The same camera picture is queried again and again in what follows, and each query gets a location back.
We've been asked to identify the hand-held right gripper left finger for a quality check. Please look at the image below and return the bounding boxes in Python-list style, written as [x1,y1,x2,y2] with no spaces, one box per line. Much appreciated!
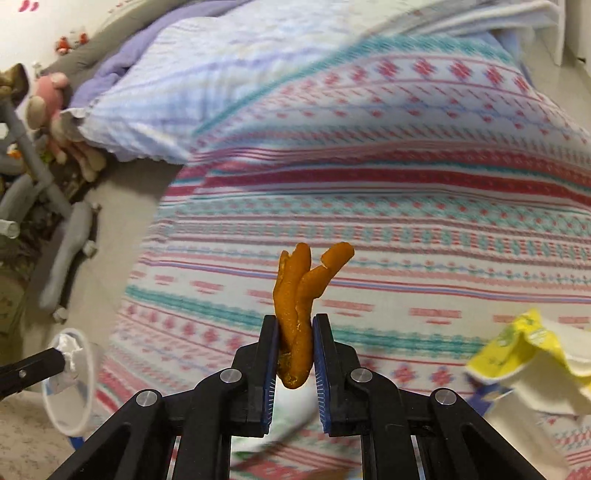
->
[46,315,280,480]

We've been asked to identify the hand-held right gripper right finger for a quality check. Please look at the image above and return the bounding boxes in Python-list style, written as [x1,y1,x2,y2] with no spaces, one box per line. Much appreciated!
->
[312,314,546,480]

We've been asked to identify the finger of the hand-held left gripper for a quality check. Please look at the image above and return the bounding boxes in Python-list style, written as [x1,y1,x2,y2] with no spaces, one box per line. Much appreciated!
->
[0,348,66,400]

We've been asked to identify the white tissue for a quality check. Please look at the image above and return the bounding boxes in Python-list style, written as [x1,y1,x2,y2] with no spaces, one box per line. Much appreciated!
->
[56,335,89,376]

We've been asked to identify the orange fruit peel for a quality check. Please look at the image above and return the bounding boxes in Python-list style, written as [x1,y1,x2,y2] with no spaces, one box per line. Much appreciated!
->
[273,242,355,389]

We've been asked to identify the yellow and white wrapper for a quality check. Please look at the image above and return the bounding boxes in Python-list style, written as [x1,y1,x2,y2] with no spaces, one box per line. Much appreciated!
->
[465,308,591,422]

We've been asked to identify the patterned striped blanket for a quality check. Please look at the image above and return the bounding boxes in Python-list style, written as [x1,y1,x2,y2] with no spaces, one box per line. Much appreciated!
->
[98,33,591,480]

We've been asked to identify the beige plush toy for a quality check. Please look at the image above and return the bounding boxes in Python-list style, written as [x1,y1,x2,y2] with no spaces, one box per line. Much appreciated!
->
[24,98,108,183]

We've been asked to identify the pink plush toy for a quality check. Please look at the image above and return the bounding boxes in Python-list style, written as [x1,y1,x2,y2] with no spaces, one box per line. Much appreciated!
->
[33,73,71,123]

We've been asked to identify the light blue striped pillow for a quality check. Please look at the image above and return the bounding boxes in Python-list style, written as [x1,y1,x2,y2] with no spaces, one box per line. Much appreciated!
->
[69,0,467,165]

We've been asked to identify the purple blanket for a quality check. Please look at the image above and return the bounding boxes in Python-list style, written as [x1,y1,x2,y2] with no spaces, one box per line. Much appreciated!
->
[68,8,232,112]

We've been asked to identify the grey bed bumper cushion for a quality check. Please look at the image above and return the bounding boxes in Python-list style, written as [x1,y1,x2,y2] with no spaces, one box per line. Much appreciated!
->
[33,8,188,80]

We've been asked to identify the small red figurines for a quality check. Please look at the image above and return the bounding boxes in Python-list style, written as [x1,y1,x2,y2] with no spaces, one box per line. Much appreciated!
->
[54,31,89,52]

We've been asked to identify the white folded quilt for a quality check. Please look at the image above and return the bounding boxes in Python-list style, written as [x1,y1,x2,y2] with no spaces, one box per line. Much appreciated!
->
[399,0,566,66]

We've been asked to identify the grey padded tube frame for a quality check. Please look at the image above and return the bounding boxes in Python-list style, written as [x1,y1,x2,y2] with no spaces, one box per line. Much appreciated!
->
[0,100,101,324]

